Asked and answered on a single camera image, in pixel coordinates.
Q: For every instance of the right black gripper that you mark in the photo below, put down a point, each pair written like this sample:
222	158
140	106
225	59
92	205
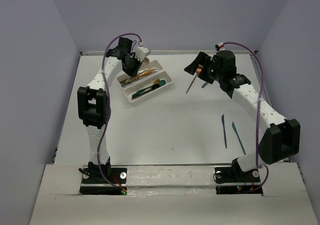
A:
203	59

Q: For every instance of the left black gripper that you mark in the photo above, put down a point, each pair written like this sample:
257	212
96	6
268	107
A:
133	73

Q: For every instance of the beige measuring spoon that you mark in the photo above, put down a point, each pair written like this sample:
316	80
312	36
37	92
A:
144	65

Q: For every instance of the orange plastic knife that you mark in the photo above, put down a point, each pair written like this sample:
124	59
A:
139	76

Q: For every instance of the gold spoon teal handle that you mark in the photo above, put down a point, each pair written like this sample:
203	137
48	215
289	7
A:
140	91

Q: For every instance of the black measuring spoon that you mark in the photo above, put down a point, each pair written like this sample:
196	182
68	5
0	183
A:
144	91

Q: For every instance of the teal plastic spoon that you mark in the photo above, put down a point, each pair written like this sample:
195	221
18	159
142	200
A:
158	82

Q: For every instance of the steel knife teal handle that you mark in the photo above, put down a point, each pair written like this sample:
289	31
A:
124	83

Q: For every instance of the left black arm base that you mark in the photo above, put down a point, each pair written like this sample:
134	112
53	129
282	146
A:
93	183

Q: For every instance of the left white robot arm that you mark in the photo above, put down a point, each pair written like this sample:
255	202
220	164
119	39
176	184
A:
93	100

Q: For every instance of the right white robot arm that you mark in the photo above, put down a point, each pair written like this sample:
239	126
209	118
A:
281	136

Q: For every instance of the copper round spoon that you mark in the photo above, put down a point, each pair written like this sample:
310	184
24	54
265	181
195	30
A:
193	81

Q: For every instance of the white front utensil tray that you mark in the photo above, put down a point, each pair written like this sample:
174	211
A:
128	92

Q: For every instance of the teal plastic knife left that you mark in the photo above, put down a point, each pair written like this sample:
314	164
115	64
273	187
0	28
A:
224	131

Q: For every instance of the teal plastic knife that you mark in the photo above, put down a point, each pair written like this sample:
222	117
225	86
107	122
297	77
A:
238	137
224	131

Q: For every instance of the teal plastic knife right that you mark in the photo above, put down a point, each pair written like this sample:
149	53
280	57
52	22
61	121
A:
238	137

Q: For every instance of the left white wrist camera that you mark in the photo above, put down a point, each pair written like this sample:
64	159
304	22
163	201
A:
141	52

